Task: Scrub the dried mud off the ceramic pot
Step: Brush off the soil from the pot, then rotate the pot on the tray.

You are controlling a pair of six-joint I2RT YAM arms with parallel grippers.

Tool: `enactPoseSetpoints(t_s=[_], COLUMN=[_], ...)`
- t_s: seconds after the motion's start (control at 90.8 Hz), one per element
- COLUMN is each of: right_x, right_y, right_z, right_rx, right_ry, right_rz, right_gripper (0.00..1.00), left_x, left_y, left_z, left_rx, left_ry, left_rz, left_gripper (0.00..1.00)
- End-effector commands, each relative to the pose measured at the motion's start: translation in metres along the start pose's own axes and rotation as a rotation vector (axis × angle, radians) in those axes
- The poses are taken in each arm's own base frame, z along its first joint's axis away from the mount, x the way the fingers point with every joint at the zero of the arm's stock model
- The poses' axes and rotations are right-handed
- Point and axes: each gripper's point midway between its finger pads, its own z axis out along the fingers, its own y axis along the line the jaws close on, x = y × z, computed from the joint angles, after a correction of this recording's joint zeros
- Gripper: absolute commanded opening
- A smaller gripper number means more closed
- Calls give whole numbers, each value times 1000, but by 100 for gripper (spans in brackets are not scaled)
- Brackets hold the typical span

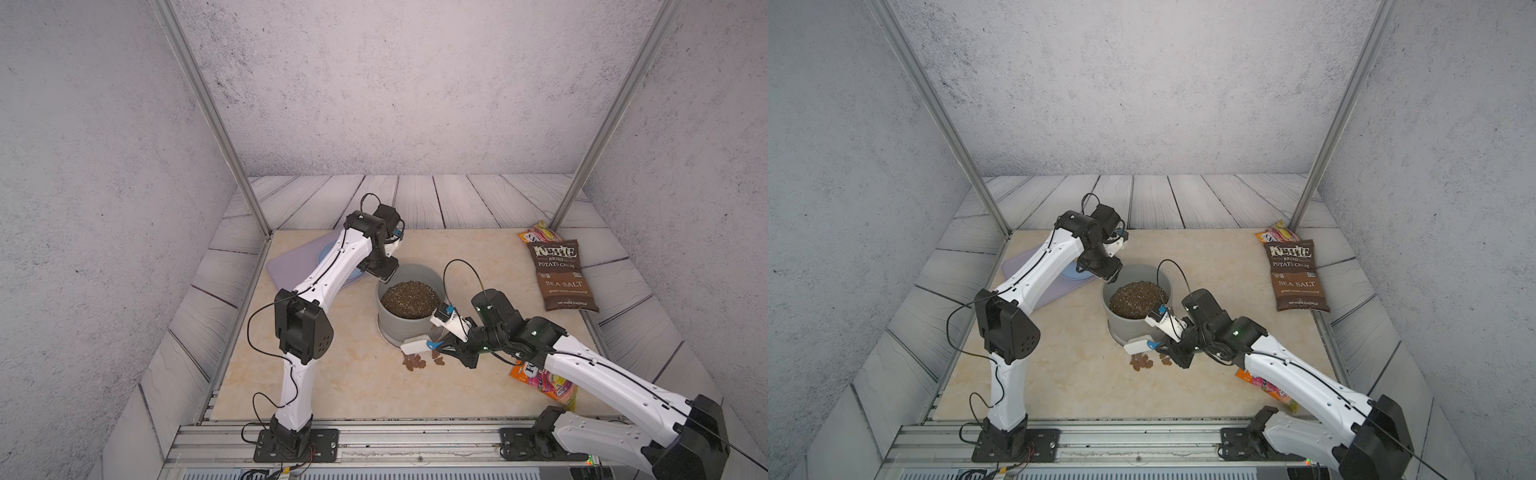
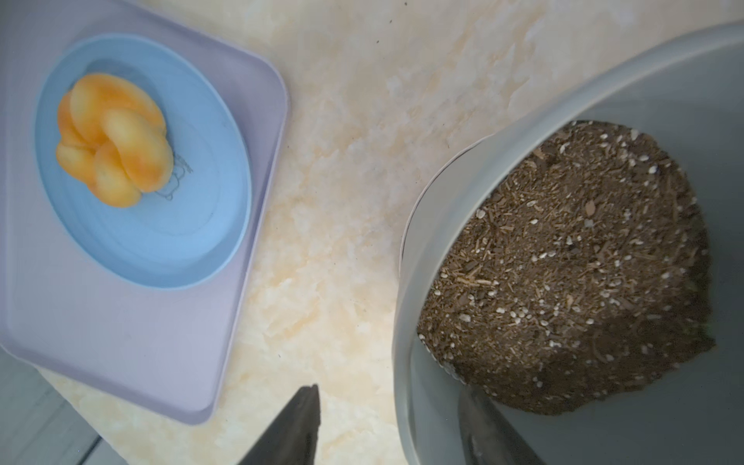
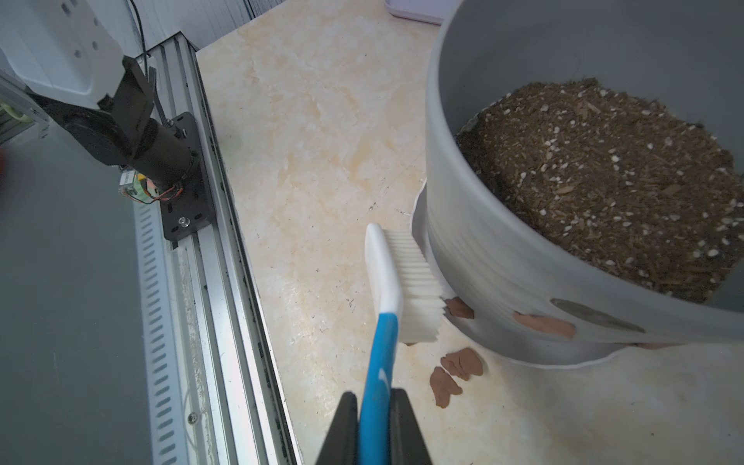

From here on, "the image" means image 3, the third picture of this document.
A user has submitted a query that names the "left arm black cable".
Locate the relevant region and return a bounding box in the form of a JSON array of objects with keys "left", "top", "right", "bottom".
[{"left": 126, "top": 0, "right": 172, "bottom": 126}]

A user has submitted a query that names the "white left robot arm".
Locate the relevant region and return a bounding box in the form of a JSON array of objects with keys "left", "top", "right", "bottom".
[{"left": 1, "top": 1, "right": 200, "bottom": 203}]

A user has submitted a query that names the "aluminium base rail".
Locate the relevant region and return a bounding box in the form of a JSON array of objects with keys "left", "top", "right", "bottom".
[{"left": 135, "top": 34, "right": 301, "bottom": 464}]

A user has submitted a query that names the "grey ceramic plant pot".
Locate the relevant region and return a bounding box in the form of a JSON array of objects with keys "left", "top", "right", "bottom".
[{"left": 424, "top": 1, "right": 743, "bottom": 365}]

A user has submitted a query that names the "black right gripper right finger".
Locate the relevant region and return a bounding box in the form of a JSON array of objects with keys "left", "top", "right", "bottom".
[{"left": 389, "top": 387, "right": 432, "bottom": 465}]

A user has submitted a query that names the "purple cutting board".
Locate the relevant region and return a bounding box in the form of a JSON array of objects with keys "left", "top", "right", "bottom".
[{"left": 384, "top": 0, "right": 461, "bottom": 25}]

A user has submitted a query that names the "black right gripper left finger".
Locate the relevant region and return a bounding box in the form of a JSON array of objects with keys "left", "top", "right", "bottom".
[{"left": 316, "top": 391, "right": 358, "bottom": 465}]

